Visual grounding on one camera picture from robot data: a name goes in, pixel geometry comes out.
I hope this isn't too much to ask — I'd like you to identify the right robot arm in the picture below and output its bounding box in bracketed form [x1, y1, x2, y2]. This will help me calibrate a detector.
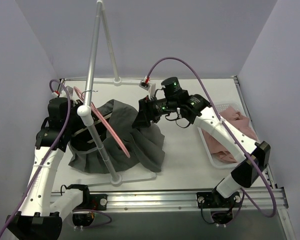
[132, 77, 271, 207]

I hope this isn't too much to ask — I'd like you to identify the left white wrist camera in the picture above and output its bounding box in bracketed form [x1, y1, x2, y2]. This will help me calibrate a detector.
[51, 86, 75, 101]

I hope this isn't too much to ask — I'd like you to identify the pink plastic hanger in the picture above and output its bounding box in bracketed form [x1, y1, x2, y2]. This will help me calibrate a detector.
[73, 86, 131, 158]

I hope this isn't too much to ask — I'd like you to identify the white plastic basket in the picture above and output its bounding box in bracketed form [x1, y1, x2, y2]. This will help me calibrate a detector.
[198, 101, 260, 169]

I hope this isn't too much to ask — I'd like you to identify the pink pleated skirt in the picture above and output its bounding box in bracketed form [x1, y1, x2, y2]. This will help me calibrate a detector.
[202, 105, 258, 163]

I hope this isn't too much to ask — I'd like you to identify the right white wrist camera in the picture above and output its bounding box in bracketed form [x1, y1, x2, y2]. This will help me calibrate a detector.
[139, 76, 156, 100]

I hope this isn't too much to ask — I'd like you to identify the purple cable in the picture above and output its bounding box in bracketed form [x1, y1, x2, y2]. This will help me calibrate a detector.
[0, 79, 71, 240]
[145, 57, 278, 218]

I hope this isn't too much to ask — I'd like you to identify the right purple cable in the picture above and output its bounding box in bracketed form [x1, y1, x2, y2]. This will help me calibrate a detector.
[145, 57, 278, 218]

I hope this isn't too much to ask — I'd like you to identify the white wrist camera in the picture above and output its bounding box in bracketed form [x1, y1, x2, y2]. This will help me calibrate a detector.
[51, 86, 75, 101]
[139, 76, 156, 100]

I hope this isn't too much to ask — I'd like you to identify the grey pleated skirt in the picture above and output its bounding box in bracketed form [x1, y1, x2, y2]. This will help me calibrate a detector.
[69, 99, 165, 174]

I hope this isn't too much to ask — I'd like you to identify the wooden multi-bar hanger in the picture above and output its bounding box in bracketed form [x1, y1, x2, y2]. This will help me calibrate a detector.
[72, 111, 115, 145]

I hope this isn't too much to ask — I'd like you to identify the aluminium mounting rail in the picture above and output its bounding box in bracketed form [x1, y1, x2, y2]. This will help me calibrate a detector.
[90, 187, 289, 213]

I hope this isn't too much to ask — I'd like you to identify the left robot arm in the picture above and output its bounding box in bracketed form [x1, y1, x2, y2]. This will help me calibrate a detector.
[6, 97, 91, 240]

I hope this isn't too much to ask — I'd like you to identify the silver clothes rack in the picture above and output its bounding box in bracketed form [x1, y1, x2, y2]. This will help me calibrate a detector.
[62, 0, 158, 187]

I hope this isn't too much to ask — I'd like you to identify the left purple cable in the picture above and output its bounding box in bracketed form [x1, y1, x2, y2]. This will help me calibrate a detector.
[0, 79, 71, 240]

